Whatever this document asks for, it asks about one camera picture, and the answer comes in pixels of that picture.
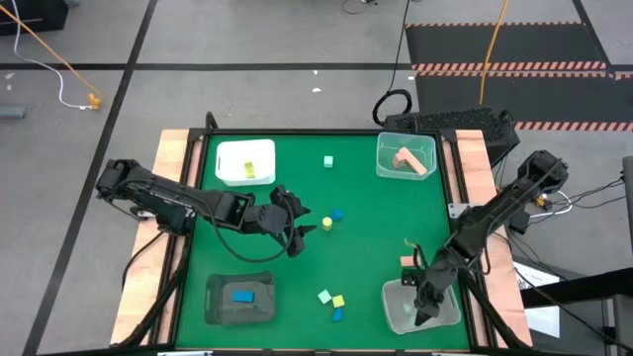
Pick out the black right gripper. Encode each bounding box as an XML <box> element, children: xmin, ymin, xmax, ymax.
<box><xmin>413</xmin><ymin>256</ymin><xmax>459</xmax><ymax>327</ymax></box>

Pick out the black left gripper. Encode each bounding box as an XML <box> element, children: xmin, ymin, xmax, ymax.
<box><xmin>256</xmin><ymin>185</ymin><xmax>318</xmax><ymax>258</ymax></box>

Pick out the long pink block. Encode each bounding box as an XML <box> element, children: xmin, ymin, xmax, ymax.
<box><xmin>398</xmin><ymin>146</ymin><xmax>429</xmax><ymax>177</ymax></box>

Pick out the translucent white plastic bin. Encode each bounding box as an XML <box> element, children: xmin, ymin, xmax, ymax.
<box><xmin>381</xmin><ymin>279</ymin><xmax>462</xmax><ymax>336</ymax></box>

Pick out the green table mat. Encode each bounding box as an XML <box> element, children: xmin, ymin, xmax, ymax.
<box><xmin>175</xmin><ymin>133</ymin><xmax>471</xmax><ymax>351</ymax></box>

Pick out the white board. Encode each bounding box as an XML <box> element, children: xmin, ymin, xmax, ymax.
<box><xmin>513</xmin><ymin>261</ymin><xmax>563</xmax><ymax>340</ymax></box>

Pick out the clear plastic bin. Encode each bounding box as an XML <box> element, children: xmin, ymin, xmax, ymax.
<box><xmin>375</xmin><ymin>132</ymin><xmax>439</xmax><ymax>180</ymax></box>

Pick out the dark grey plastic bin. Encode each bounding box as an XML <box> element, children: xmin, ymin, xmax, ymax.
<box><xmin>204</xmin><ymin>270</ymin><xmax>277</xmax><ymax>326</ymax></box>

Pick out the black beam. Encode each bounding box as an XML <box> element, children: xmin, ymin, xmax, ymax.
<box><xmin>518</xmin><ymin>266</ymin><xmax>633</xmax><ymax>308</ymax></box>

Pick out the black computer tower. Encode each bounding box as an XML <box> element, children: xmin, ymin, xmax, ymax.
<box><xmin>383</xmin><ymin>106</ymin><xmax>521</xmax><ymax>167</ymax></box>

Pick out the black hazard-striped floor mat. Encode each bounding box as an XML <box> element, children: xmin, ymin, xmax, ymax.
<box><xmin>404</xmin><ymin>21</ymin><xmax>633</xmax><ymax>134</ymax></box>

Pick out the black box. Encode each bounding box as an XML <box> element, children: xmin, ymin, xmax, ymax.
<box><xmin>0</xmin><ymin>0</ymin><xmax>69</xmax><ymax>37</ymax></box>

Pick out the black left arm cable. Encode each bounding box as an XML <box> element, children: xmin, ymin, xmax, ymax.
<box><xmin>210</xmin><ymin>210</ymin><xmax>298</xmax><ymax>264</ymax></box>

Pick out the black hanging cable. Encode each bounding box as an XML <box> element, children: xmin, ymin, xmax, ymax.
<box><xmin>371</xmin><ymin>0</ymin><xmax>414</xmax><ymax>128</ymax></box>

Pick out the grey post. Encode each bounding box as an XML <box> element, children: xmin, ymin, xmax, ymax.
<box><xmin>621</xmin><ymin>155</ymin><xmax>633</xmax><ymax>238</ymax></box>

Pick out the yellow-orange hanging cable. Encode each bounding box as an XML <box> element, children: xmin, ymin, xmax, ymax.
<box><xmin>477</xmin><ymin>0</ymin><xmax>511</xmax><ymax>106</ymax></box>

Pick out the orange floor cable with plug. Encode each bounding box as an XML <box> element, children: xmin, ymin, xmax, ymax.
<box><xmin>0</xmin><ymin>3</ymin><xmax>104</xmax><ymax>111</ymax></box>

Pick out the white floor cable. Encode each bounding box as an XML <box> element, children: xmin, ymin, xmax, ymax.
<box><xmin>10</xmin><ymin>0</ymin><xmax>93</xmax><ymax>110</ymax></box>

